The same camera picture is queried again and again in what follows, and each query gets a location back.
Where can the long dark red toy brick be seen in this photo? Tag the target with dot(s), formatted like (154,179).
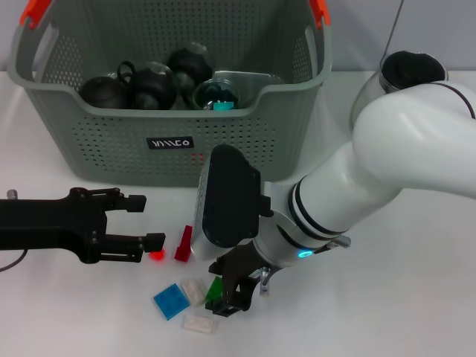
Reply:
(184,245)

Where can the dark clay teapot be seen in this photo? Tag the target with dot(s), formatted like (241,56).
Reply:
(100,94)

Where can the blue flat toy plate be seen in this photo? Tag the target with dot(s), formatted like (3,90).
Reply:
(171,302)

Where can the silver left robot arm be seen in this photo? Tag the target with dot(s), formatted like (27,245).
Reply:
(12,193)

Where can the white toy brick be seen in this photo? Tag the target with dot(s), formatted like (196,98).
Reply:
(192,292)

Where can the grey perforated storage basket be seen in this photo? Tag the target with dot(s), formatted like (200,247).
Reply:
(186,163)

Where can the green sloped toy brick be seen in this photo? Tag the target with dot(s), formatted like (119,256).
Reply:
(215,290)

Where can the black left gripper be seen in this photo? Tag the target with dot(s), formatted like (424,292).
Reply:
(48,223)

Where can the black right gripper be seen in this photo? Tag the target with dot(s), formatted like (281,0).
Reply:
(240,271)

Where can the small red toy brick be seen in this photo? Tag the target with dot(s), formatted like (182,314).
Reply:
(157,256)

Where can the white flat toy plate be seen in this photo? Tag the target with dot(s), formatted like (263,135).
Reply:
(199,323)

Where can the teal toy plate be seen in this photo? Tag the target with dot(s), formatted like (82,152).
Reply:
(223,106)

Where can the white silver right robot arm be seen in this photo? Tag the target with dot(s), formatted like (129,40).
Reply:
(390,167)

